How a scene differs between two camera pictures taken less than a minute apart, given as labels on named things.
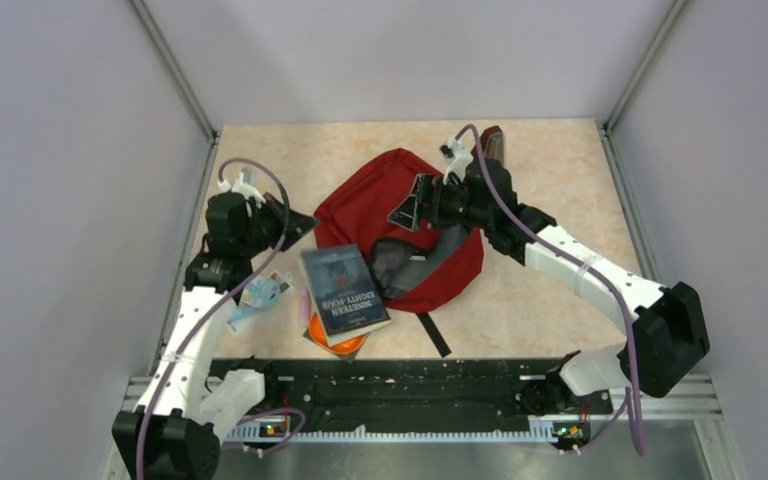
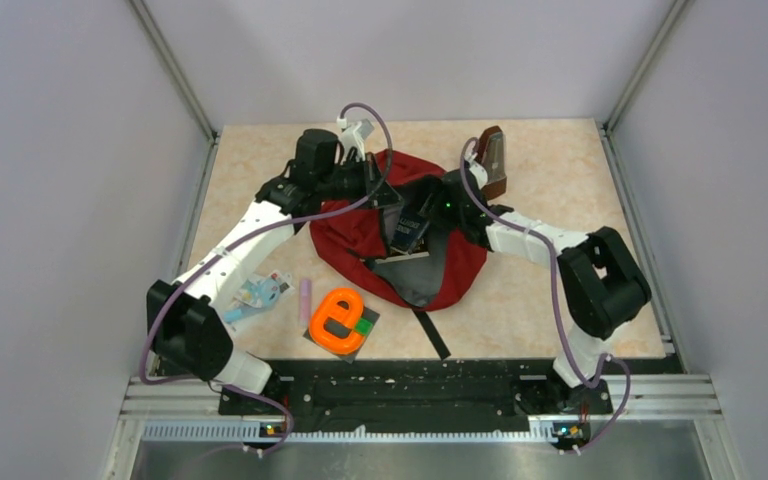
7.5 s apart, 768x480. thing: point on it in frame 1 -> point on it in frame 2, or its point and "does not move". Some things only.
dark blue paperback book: x=348 y=298 -> x=408 y=236
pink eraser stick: x=305 y=307 does not move
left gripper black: x=299 y=225 -> x=368 y=169
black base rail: x=378 y=394 does not move
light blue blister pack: x=265 y=292 does not move
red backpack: x=416 y=272 does not move
